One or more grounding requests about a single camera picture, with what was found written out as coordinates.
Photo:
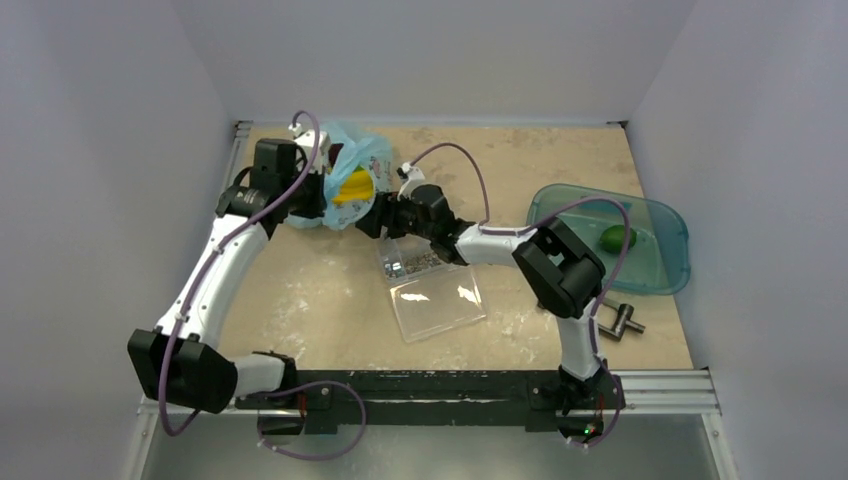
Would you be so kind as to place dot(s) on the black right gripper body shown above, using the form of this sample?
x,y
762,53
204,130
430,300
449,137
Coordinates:
x,y
387,216

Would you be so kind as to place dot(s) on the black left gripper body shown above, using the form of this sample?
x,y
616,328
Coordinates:
x,y
306,203

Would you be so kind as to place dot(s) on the yellow fake banana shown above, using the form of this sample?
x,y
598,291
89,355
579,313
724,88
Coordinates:
x,y
359,186

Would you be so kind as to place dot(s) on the light blue plastic bag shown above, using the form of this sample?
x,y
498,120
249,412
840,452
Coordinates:
x,y
357,166

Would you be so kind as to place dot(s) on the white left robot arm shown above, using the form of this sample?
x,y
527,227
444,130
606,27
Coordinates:
x,y
178,360

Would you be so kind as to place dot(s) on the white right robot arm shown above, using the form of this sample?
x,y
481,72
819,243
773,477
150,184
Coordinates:
x,y
560,269

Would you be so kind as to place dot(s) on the green fake lime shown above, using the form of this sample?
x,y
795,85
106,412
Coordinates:
x,y
616,238

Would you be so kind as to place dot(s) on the clear plastic screw box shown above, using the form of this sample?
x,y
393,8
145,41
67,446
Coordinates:
x,y
428,296

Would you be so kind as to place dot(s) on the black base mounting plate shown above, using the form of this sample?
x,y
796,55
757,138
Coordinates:
x,y
535,400

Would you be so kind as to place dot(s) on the dark metal crank tool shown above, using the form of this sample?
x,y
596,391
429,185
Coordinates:
x,y
623,321

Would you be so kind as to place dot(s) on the teal plastic tray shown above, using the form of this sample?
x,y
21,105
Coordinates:
x,y
657,262

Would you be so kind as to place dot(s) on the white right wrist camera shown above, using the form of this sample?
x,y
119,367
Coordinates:
x,y
412,177

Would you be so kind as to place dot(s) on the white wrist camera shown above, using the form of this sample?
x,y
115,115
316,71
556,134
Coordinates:
x,y
314,143
412,177

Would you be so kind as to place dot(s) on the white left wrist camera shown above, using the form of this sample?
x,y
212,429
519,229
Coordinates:
x,y
314,143

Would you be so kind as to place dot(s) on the aluminium frame rail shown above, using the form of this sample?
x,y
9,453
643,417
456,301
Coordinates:
x,y
645,392

